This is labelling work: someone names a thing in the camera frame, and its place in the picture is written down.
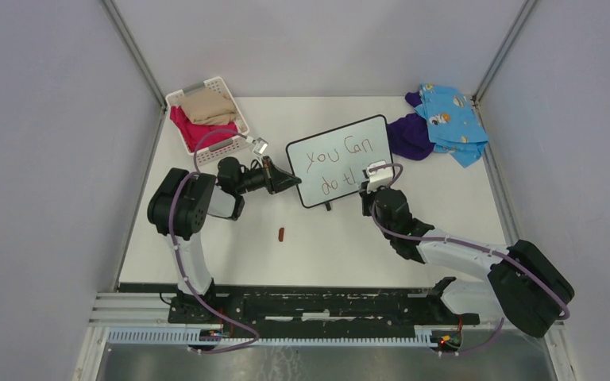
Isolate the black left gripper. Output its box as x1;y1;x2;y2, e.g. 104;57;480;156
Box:
236;156;302;195

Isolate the black framed whiteboard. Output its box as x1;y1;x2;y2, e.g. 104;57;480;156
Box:
285;114;393;209

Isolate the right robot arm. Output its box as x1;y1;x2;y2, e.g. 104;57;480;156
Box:
359;187;575;338

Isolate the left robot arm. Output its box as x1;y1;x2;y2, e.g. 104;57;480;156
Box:
147;156;302;324

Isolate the purple cloth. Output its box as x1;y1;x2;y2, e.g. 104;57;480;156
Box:
387;110;434;161

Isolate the magenta cloth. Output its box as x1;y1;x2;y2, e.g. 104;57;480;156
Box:
170;106;238;152

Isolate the blue patterned cloth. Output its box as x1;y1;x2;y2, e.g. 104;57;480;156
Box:
415;83;488;167

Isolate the beige folded cloth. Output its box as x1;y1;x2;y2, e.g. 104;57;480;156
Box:
179;87;237;125

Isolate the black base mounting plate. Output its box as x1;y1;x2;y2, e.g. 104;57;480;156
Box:
168;285;481;340

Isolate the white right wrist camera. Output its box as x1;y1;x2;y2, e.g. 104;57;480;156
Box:
361;160;395;194

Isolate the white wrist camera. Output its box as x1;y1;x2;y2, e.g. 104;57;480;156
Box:
252;138;268;157
361;160;395;194

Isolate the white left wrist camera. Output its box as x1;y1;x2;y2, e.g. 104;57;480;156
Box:
252;138;268;157

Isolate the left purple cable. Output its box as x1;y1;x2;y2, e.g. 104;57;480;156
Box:
168;129;261;355

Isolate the white slotted cable duct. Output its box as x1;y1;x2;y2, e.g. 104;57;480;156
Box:
106;327;437;348

